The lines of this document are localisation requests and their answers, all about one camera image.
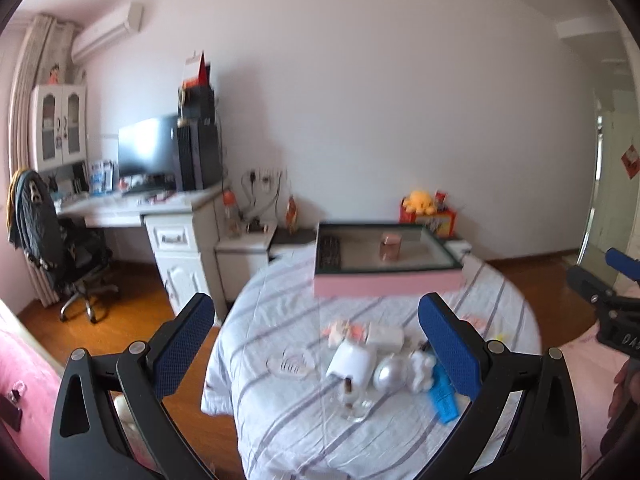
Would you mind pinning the pink storage box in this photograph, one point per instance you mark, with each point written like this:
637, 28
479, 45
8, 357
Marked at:
390, 285

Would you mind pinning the white earbuds case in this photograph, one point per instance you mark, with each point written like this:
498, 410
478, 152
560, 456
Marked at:
347, 360

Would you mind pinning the white radiator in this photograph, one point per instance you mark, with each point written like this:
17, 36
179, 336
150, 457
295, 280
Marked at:
42, 285

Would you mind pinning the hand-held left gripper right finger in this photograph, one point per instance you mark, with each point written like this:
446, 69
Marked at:
450, 345

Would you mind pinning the white figurine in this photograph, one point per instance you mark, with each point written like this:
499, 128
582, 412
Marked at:
422, 370

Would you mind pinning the white air conditioner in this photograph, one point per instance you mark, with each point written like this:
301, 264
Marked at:
105, 35

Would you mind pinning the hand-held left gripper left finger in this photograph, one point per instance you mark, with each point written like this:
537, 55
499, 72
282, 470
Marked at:
182, 345

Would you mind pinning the person's right hand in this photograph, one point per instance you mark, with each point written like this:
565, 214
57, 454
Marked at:
627, 395

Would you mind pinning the copper candle jar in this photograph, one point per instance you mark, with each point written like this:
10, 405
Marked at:
390, 247

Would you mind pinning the clear bottle orange cap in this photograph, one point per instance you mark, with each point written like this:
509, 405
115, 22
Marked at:
230, 212

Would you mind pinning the black computer monitor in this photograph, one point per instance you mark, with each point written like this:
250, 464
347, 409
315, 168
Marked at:
147, 147

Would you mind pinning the black computer tower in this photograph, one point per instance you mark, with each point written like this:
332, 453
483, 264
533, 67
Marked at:
200, 157

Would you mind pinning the white nightstand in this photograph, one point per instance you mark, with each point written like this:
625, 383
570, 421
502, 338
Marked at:
240, 260

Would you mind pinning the blue white box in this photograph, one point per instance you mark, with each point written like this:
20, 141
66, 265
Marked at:
100, 175

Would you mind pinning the yellow plush toy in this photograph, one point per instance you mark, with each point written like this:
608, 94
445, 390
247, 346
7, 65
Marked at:
420, 200

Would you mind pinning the pink bedspread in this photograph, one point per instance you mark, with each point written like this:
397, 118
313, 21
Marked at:
30, 365

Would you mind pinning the black box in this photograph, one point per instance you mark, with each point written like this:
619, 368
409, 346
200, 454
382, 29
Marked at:
197, 102

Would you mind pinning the white desk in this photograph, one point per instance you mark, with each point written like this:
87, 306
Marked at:
180, 250

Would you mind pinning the black office chair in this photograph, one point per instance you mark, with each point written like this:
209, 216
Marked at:
80, 260

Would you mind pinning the blue comb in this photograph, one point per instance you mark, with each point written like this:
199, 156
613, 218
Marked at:
444, 402

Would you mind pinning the white glass-door cabinet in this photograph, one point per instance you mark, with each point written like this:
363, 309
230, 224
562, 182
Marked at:
55, 125

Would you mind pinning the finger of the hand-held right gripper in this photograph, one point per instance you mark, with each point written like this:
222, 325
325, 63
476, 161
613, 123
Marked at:
585, 280
622, 262

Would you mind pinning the small glass perfume bottle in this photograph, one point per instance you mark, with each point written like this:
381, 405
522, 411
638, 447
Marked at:
350, 400

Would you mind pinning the pink block toy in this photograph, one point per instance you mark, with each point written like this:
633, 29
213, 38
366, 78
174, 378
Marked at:
345, 332

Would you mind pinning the red door decoration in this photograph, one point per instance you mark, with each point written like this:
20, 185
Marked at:
631, 160

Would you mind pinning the light pink sheet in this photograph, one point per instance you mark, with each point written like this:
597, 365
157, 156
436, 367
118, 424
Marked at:
592, 400

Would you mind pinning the small doll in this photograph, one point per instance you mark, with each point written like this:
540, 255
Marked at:
54, 75

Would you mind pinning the black remote control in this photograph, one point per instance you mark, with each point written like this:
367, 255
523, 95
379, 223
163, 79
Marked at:
330, 252

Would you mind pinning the dark jacket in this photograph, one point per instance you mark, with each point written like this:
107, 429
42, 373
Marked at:
35, 220

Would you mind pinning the red box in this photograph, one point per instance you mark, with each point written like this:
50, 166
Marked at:
442, 222

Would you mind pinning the silver ball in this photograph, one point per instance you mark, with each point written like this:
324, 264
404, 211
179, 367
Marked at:
392, 375

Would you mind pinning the red desk calendar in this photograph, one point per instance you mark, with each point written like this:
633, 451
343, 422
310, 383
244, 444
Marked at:
195, 70

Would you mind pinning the white charger plug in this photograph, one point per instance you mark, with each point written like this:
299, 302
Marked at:
385, 335

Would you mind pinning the clear heart coaster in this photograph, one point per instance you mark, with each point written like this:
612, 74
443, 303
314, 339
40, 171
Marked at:
287, 362

